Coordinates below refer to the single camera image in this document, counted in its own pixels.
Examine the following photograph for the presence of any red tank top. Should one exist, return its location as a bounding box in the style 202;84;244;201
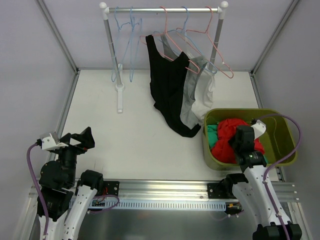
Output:
211;118;267;166

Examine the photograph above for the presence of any green tank top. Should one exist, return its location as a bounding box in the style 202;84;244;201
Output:
206;123;270;165

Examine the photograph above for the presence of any light blue hanger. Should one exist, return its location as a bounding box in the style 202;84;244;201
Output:
111;6;133;83

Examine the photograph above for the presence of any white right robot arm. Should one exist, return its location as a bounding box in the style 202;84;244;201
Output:
221;121;302;240

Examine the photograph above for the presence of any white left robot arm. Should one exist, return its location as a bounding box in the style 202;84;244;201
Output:
36;126;104;240

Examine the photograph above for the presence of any white tank top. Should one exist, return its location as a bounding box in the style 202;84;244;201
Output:
191;73;216;123

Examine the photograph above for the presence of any grey tank top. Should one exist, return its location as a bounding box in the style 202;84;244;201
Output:
160;35;200;129

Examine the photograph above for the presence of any black tank top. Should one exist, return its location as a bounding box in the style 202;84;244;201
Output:
145;35;201;138

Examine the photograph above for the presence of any blue hanger under grey top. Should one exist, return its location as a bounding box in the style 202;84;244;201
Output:
152;6;224;75

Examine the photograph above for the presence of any pink hanger under black top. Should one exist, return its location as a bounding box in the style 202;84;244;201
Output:
139;6;200;74

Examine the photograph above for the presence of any pink hanger under white top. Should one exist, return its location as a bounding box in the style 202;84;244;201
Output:
176;0;234;79

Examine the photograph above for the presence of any olive green plastic basket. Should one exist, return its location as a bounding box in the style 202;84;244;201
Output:
202;108;296;171

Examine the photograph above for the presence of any silver clothes rack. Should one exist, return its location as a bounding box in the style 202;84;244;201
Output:
99;2;222;114

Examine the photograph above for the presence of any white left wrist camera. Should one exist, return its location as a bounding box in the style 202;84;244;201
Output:
36;131;68;151

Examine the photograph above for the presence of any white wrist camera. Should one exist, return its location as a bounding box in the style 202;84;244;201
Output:
36;131;68;151
251;119;267;140

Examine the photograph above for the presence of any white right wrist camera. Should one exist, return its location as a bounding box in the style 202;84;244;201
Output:
251;119;267;140

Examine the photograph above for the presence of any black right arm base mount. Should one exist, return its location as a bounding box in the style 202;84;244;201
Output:
206;182;235;199

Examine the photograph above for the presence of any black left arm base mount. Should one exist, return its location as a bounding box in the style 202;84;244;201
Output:
99;180;120;196

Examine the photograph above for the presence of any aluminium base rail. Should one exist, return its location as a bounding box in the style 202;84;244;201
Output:
28;176;300;202

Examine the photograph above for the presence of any aluminium corner frame post right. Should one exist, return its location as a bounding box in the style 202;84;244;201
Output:
250;0;301;76

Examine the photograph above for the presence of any aluminium corner frame post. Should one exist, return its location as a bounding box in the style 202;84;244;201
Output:
35;0;79;73
250;0;301;76

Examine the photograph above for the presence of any white slotted cable duct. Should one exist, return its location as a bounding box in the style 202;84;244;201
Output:
87;199;227;211

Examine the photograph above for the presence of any aluminium corner frame post left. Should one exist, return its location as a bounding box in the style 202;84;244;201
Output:
35;0;79;73

